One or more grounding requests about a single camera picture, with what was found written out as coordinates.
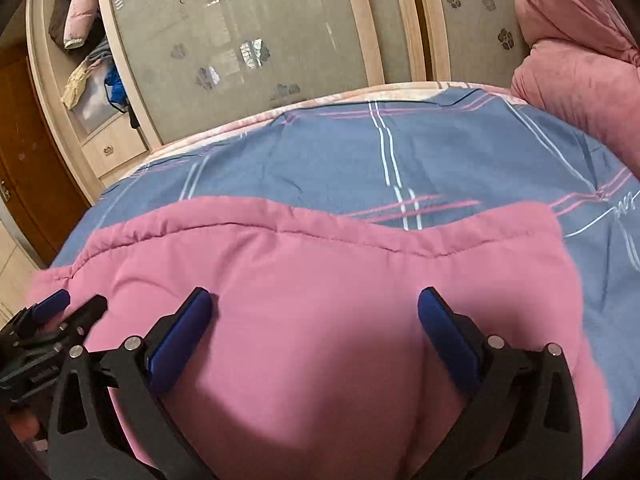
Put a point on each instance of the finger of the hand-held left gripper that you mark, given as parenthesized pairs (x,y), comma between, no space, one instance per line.
(87,314)
(50,305)

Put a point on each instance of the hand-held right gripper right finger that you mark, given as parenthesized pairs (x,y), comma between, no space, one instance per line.
(447,340)

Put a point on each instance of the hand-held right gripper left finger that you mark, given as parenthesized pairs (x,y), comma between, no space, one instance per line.
(180,340)

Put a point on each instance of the pink and cream hooded jacket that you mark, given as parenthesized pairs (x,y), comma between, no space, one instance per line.
(320,280)

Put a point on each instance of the grey clothes pile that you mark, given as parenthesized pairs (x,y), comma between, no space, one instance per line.
(100,55)

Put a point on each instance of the light wood cabinet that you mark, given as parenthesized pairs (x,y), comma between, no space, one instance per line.
(12,270)

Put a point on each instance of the brown wooden door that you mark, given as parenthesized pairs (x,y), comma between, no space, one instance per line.
(35,170)

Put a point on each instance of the wardrobe drawer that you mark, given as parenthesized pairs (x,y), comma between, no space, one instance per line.
(107,149)

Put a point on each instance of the clear plastic storage box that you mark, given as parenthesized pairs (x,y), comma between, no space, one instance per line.
(95,107)

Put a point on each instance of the blue striped blanket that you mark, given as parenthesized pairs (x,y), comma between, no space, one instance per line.
(325,160)

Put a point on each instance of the pale yellow cloth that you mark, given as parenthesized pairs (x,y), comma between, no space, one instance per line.
(75,85)

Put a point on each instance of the blue garment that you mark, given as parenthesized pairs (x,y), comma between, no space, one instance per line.
(116,90)

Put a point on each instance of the pink folded quilt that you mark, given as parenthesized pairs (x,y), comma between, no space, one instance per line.
(575,85)

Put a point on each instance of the dark hanging jacket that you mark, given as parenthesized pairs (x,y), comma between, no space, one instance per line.
(60,20)

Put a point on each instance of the pink hanging puffer jacket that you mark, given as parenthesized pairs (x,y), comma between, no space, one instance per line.
(82,10)

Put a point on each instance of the wardrobe with frosted glass doors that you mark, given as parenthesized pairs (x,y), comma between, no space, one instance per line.
(225,35)

